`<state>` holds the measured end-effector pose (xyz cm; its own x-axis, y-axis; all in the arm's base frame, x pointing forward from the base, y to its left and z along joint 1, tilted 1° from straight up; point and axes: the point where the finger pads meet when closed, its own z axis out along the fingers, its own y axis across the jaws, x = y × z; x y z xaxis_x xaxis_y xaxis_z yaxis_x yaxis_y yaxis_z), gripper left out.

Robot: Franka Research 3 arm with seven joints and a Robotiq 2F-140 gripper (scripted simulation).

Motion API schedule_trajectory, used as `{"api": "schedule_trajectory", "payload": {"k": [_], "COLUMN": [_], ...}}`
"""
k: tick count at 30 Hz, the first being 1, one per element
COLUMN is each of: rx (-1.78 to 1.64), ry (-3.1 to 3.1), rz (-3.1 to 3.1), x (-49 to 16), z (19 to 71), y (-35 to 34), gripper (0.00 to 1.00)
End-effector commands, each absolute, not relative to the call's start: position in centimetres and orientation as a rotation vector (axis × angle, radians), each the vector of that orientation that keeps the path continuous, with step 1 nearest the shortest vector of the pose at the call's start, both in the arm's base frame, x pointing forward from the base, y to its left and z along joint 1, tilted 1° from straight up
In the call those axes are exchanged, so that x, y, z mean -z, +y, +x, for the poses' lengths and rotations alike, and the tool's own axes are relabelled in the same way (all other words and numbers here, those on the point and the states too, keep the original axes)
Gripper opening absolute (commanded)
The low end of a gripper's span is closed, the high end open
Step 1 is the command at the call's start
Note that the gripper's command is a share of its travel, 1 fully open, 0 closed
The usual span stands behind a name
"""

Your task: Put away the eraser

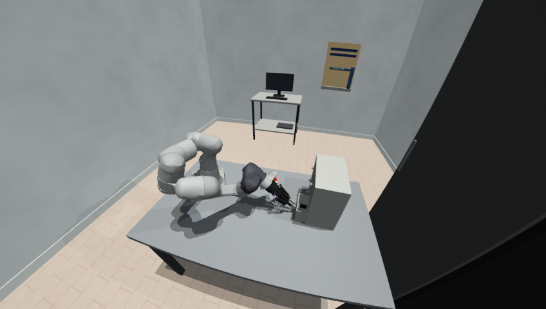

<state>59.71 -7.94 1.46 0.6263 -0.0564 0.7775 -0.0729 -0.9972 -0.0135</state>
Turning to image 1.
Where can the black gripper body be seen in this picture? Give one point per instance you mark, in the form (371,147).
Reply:
(273,188)

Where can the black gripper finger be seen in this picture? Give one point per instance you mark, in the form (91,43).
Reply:
(283,200)
(285,194)

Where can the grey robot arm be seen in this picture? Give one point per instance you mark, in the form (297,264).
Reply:
(205,183)

